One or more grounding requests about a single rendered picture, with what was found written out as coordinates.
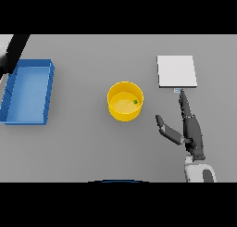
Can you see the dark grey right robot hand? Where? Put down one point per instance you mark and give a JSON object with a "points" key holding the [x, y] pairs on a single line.
{"points": [[193, 132]]}

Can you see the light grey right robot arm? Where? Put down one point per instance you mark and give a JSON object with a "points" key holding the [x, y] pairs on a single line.
{"points": [[196, 172]]}

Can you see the pale square metallic scale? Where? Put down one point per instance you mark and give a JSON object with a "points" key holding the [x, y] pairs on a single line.
{"points": [[177, 71]]}

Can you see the small green nut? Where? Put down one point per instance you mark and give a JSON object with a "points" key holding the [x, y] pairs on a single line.
{"points": [[135, 101]]}

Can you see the yellow round bowl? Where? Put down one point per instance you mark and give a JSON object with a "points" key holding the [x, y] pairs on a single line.
{"points": [[123, 115]]}

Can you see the blue plastic tray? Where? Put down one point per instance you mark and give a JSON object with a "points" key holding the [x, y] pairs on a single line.
{"points": [[29, 91]]}

